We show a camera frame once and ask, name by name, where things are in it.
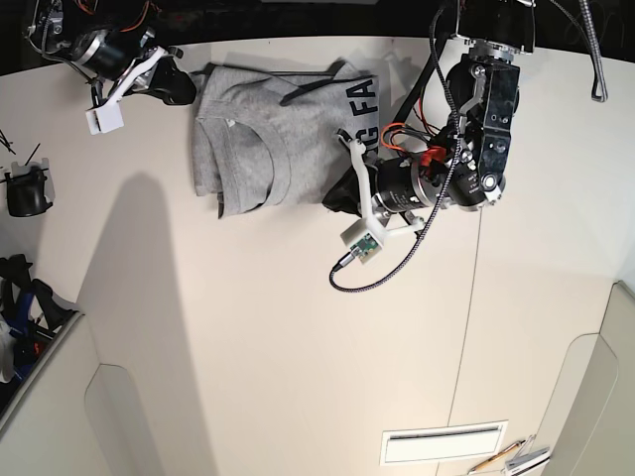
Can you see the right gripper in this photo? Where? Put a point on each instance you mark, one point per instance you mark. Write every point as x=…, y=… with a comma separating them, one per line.
x=112, y=55

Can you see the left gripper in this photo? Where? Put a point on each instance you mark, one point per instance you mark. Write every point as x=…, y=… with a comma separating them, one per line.
x=378, y=189

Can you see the grey T-shirt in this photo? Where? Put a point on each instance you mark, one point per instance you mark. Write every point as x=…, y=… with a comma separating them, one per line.
x=264, y=138

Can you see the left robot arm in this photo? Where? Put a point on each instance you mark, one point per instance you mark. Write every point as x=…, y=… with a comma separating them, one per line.
x=462, y=163

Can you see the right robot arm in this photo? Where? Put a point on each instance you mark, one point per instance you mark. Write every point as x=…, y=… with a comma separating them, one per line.
x=56, y=25

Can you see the white rectangular slot plate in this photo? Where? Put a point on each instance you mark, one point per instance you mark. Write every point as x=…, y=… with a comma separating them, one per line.
x=442, y=444

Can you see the black and blue tools pile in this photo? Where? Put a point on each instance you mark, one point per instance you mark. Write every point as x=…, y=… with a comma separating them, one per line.
x=30, y=318

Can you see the wooden pencil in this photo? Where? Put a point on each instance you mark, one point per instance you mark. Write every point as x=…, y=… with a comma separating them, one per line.
x=496, y=457

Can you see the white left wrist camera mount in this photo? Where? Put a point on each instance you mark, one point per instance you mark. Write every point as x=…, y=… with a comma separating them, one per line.
x=364, y=239

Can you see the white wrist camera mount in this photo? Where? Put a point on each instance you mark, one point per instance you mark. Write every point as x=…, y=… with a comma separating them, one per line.
x=104, y=119
x=364, y=239

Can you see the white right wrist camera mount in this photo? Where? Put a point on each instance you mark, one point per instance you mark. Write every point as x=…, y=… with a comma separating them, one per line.
x=104, y=119

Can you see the black cable ties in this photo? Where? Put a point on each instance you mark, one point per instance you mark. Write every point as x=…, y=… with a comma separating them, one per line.
x=8, y=145

